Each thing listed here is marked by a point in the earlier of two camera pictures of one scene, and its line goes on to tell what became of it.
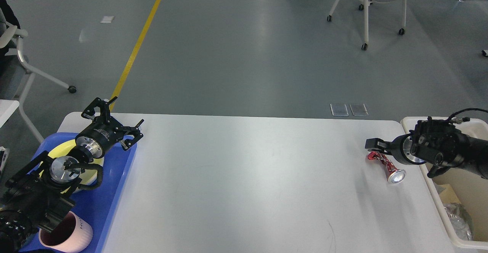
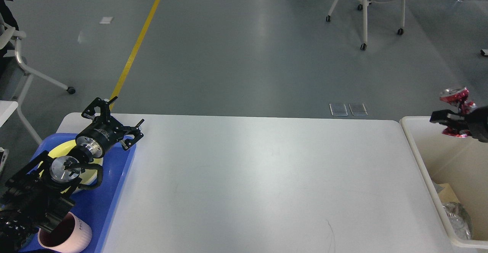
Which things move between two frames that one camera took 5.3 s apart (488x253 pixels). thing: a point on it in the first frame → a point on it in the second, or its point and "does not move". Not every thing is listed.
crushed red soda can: [394, 175] → [458, 96]
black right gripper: [400, 148] → [476, 122]
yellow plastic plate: [89, 176] does not move
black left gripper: [104, 132] does not move
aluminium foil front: [459, 221] does not move
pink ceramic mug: [72, 234] does not move
